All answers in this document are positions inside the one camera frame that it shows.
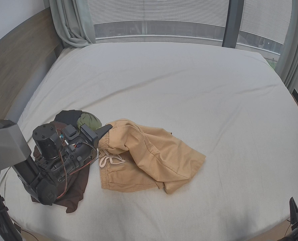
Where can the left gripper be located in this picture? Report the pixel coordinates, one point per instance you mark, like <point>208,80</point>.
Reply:
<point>78,157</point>

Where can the tan shorts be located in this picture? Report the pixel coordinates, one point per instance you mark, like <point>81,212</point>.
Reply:
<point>151,154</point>

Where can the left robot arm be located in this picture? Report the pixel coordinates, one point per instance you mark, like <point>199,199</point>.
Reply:
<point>47,139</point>

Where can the bed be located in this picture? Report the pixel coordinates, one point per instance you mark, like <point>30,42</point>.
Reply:
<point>164,84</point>

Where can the green garment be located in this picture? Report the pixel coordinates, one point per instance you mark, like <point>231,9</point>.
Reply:
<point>88,120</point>

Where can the black garment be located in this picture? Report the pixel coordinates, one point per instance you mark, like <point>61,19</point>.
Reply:
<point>66,118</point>

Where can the brown garment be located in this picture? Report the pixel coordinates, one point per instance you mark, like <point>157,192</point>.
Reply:
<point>76,189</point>

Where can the grey-green curtain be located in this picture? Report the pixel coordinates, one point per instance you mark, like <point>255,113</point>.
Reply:
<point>71,14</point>
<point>296,46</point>

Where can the window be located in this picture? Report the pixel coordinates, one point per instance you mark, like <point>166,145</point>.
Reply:
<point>164,4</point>

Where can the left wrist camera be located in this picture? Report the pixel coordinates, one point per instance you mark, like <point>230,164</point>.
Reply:
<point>71,132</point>

